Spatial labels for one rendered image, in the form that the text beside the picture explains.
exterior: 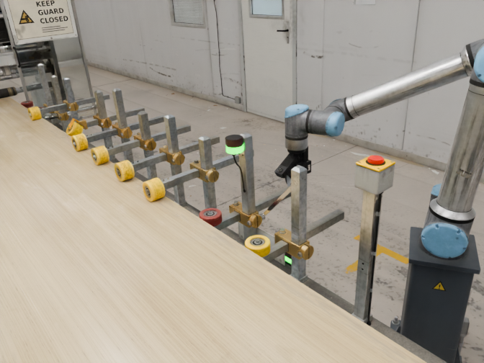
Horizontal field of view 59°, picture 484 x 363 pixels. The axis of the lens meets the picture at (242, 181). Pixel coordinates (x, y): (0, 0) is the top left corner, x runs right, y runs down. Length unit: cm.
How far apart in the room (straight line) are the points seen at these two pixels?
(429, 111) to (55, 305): 346
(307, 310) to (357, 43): 352
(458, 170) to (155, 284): 102
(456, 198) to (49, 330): 129
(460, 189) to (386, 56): 276
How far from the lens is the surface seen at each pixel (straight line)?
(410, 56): 411
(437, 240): 166
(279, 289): 119
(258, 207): 166
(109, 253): 142
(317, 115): 163
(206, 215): 152
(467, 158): 156
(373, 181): 111
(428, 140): 417
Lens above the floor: 167
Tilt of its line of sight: 26 degrees down
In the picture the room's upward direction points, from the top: 3 degrees counter-clockwise
